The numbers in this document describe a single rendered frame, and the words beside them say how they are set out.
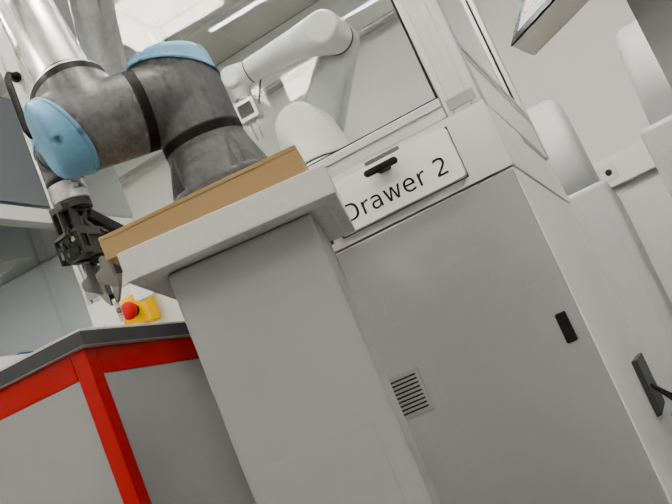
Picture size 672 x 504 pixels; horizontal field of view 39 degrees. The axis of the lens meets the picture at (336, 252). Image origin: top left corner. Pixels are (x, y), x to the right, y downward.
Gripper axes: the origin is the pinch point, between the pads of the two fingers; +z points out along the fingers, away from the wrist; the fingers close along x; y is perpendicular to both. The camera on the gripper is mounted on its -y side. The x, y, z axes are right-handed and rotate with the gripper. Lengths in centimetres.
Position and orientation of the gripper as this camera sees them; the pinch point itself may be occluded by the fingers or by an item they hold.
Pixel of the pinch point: (115, 297)
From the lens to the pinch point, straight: 188.2
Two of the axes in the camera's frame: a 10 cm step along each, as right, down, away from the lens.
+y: -5.1, 0.5, -8.6
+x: 7.7, -4.2, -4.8
